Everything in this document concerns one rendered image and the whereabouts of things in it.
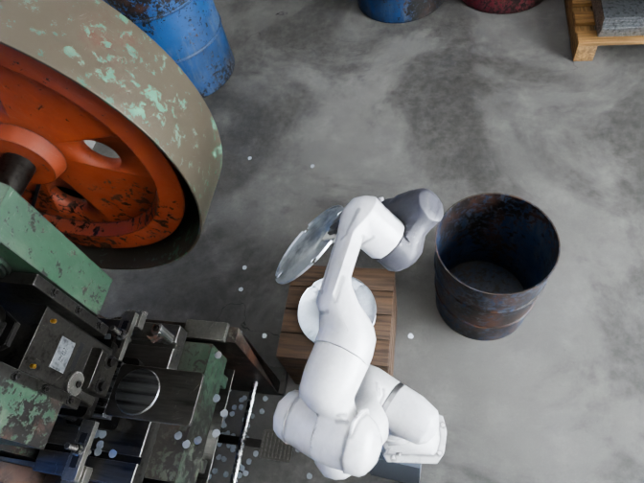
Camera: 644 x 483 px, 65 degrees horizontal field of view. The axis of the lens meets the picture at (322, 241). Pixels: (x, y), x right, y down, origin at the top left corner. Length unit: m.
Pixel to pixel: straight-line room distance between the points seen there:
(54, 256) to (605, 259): 2.11
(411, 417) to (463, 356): 0.96
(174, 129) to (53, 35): 0.24
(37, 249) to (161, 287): 1.50
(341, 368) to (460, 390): 1.27
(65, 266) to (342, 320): 0.60
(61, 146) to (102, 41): 0.32
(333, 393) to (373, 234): 0.31
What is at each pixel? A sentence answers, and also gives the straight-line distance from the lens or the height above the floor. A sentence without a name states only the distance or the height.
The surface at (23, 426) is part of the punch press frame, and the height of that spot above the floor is 1.14.
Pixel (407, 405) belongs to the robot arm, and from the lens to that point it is 1.26.
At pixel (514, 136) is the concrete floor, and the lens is 2.84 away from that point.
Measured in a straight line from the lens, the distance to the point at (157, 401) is 1.47.
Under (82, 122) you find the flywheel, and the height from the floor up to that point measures 1.42.
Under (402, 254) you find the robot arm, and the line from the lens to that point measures 1.03.
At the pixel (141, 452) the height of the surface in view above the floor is 0.70.
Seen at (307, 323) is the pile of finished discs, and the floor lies 0.36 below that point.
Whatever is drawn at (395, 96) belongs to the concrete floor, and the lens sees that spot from 3.04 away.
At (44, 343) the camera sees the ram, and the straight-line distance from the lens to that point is 1.25.
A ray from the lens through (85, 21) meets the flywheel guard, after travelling 0.99.
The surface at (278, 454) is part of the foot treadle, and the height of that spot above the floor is 0.16.
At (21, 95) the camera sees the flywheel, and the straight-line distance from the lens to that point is 1.15.
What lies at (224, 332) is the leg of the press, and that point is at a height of 0.64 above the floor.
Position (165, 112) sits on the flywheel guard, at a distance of 1.00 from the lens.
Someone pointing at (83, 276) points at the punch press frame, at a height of 1.16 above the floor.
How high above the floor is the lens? 2.06
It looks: 57 degrees down
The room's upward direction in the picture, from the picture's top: 16 degrees counter-clockwise
